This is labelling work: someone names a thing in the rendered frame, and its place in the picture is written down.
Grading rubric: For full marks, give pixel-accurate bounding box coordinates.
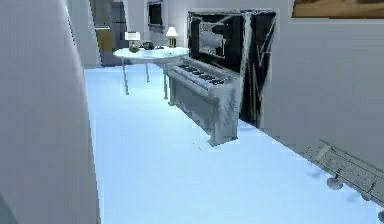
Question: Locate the yellow cabinet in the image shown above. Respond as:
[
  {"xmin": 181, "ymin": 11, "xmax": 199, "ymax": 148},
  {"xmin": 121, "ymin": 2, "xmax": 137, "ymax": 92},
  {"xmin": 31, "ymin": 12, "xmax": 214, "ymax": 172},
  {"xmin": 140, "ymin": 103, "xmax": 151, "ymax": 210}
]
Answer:
[{"xmin": 95, "ymin": 27, "xmax": 114, "ymax": 53}]

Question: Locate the grey fridge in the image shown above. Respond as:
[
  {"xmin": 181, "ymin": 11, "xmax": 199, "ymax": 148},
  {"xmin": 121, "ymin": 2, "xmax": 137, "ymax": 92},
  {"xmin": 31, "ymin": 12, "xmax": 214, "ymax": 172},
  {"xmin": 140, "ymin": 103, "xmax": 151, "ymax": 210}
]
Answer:
[{"xmin": 107, "ymin": 1, "xmax": 130, "ymax": 51}]

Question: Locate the white shade table lamp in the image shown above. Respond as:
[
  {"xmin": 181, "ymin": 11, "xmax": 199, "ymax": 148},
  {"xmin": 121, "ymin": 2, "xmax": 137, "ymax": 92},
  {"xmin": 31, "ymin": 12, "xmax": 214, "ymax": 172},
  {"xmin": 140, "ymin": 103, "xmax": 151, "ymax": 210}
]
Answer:
[{"xmin": 124, "ymin": 31, "xmax": 142, "ymax": 54}]

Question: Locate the black and grey upright piano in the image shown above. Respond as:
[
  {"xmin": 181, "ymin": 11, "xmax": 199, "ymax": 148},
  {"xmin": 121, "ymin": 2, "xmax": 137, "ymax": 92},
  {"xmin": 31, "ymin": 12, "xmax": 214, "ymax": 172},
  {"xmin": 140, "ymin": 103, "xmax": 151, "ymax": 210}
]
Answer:
[{"xmin": 166, "ymin": 9, "xmax": 277, "ymax": 148}]

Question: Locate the round white table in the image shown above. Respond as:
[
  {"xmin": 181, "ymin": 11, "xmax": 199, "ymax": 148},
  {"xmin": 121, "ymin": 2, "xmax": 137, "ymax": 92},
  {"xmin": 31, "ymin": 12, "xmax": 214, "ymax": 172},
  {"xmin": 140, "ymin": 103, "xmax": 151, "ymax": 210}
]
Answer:
[{"xmin": 112, "ymin": 46, "xmax": 191, "ymax": 100}]

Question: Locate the small cone shade lamp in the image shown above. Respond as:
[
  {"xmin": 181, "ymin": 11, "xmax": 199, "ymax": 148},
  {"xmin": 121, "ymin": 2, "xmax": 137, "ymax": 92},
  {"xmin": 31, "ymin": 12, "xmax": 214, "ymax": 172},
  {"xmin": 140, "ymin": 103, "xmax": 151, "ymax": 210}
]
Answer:
[{"xmin": 165, "ymin": 26, "xmax": 179, "ymax": 48}]

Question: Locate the dark window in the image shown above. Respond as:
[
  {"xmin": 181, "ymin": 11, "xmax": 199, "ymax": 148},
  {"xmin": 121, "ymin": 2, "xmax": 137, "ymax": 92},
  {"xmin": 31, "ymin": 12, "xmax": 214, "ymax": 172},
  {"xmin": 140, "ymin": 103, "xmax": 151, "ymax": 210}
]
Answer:
[{"xmin": 147, "ymin": 1, "xmax": 164, "ymax": 28}]

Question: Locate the framed brown picture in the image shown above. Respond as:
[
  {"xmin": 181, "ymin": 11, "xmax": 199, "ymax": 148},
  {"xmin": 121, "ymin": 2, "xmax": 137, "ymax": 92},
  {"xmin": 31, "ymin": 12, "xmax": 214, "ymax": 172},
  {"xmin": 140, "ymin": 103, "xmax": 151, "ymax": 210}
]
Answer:
[{"xmin": 291, "ymin": 0, "xmax": 384, "ymax": 19}]

